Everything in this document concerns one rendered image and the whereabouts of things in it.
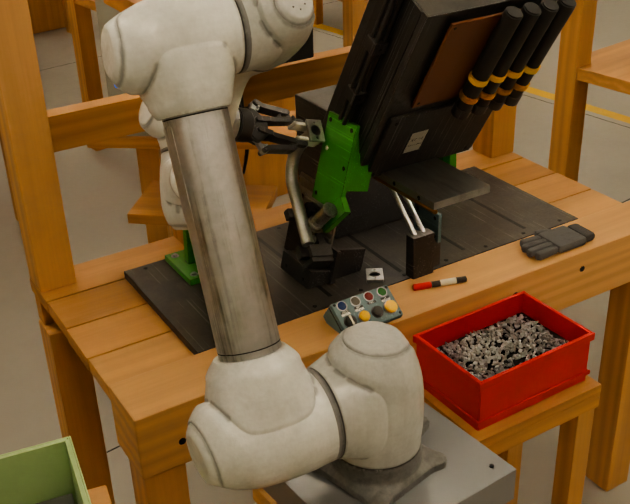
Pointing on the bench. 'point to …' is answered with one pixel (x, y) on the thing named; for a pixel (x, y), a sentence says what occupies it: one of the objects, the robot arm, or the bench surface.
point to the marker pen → (439, 283)
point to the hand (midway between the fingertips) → (304, 134)
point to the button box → (361, 309)
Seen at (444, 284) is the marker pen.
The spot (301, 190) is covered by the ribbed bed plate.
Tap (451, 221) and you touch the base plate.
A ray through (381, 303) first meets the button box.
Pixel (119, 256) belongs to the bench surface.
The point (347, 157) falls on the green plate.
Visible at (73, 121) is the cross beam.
